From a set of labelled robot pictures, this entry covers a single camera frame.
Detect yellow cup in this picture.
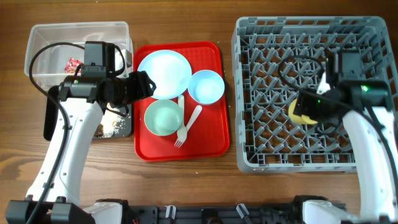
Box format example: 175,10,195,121
288,99,318,125

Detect food scraps rice and peanuts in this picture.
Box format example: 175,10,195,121
94,110,126,138

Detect green bowl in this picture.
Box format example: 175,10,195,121
144,100,183,136

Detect light blue plate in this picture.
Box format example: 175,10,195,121
137,50,192,100

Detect red snack wrapper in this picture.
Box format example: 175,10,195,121
64,58,82,73

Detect white plastic fork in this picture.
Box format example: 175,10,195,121
174,95,187,148

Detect light blue bowl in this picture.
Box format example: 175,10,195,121
188,70,225,105

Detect white plastic spoon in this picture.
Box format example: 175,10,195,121
186,105,203,130

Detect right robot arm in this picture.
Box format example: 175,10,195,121
289,80,397,223

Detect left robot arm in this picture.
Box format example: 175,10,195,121
6,72,156,223

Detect black waste tray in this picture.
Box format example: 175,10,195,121
43,82,135,141

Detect grey dishwasher rack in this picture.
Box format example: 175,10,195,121
231,16,397,173

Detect clear plastic waste bin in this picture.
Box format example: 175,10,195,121
24,21,133,91

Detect red serving tray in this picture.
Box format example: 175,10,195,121
133,41,230,162

